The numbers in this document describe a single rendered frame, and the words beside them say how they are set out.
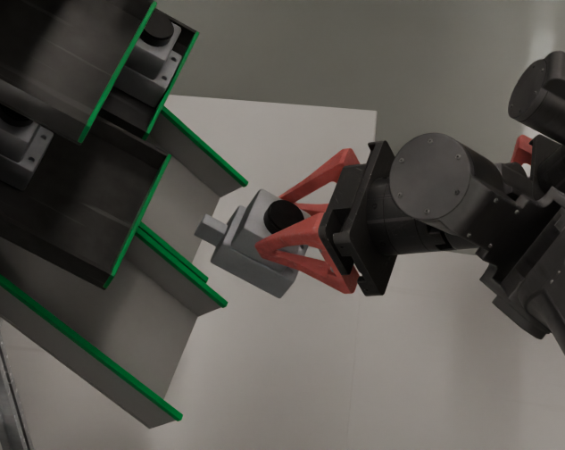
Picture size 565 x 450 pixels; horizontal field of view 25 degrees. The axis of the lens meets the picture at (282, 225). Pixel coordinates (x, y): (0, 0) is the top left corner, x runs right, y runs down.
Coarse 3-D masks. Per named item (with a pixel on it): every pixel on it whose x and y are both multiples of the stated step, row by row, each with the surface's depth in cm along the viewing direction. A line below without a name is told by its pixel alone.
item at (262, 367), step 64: (192, 128) 156; (256, 128) 156; (320, 128) 156; (256, 192) 150; (320, 192) 150; (320, 256) 143; (256, 320) 138; (320, 320) 138; (64, 384) 133; (192, 384) 133; (256, 384) 133; (320, 384) 133; (0, 448) 128; (64, 448) 128; (128, 448) 128; (192, 448) 128; (256, 448) 128; (320, 448) 128
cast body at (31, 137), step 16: (0, 112) 95; (16, 112) 95; (0, 128) 95; (16, 128) 96; (32, 128) 96; (0, 144) 97; (16, 144) 96; (32, 144) 99; (48, 144) 100; (0, 160) 98; (16, 160) 97; (32, 160) 99; (0, 176) 100; (16, 176) 99
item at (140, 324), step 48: (0, 240) 109; (144, 240) 115; (0, 288) 104; (48, 288) 111; (96, 288) 115; (144, 288) 119; (192, 288) 119; (48, 336) 107; (96, 336) 113; (144, 336) 117; (96, 384) 111; (144, 384) 115
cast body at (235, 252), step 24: (264, 192) 100; (240, 216) 101; (264, 216) 98; (288, 216) 98; (216, 240) 102; (240, 240) 98; (216, 264) 101; (240, 264) 100; (264, 264) 100; (264, 288) 102; (288, 288) 101
